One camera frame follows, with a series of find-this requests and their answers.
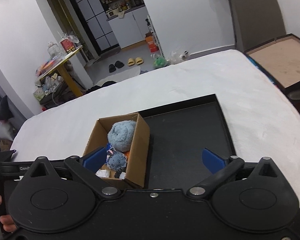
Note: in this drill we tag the white kitchen cabinet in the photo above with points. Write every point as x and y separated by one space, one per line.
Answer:
130 27

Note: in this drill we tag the black bag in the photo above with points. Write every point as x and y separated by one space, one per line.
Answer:
3 110

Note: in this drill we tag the black-framed sliding door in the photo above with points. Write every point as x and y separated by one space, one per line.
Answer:
95 17

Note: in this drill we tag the white soft wad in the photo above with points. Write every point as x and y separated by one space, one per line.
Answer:
103 173

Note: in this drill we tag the grey-blue towel plush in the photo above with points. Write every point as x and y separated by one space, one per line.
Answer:
121 135

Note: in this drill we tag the blue jellyfish plush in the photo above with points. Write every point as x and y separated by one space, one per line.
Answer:
117 161

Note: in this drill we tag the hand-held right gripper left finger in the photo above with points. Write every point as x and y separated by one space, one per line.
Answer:
93 159

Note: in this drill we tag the colourful items on table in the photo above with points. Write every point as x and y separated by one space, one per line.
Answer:
47 65

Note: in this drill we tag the orange carton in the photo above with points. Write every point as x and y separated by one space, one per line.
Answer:
152 43

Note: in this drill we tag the yellow slipper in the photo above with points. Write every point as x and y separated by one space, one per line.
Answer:
131 62
139 60

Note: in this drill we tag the yellow round table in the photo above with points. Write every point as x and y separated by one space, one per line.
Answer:
65 75

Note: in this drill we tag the black clothes on floor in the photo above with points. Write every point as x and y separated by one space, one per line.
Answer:
102 85

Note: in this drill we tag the grey wardrobe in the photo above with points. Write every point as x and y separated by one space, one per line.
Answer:
255 12

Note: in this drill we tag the shallow brown cardboard box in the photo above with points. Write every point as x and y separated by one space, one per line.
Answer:
280 62

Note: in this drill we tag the black tray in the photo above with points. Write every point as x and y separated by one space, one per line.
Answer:
185 135

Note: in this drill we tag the pile of household clutter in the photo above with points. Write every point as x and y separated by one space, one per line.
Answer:
50 87

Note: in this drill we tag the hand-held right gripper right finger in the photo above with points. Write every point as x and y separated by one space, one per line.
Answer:
212 160

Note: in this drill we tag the red box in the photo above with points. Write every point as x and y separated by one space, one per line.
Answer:
67 45

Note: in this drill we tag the green plastic bag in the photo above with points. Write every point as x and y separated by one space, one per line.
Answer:
160 61

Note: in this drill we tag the glass jar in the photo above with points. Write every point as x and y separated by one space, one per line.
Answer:
53 50

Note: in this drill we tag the clear plastic bag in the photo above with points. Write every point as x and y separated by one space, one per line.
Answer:
178 57

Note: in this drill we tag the black slipper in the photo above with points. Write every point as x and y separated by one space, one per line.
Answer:
119 64
112 68

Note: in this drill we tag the burger plush toy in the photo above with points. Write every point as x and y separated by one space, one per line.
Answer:
127 153

